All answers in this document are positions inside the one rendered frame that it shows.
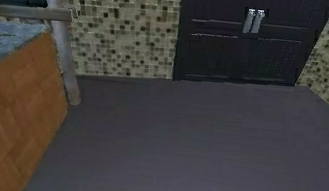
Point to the wooden counter with grey top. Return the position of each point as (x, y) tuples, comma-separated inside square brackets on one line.
[(10, 109)]

